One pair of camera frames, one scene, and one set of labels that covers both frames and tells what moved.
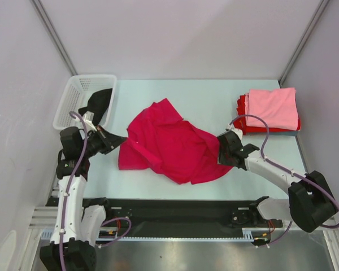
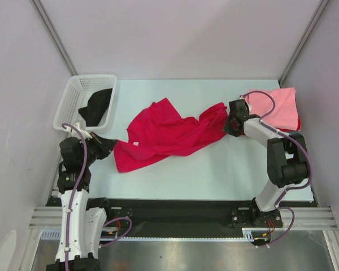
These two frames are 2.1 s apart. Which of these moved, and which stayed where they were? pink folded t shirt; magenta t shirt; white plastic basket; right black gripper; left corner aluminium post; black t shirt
Moved: right black gripper; magenta t shirt
Stayed: white plastic basket; left corner aluminium post; black t shirt; pink folded t shirt
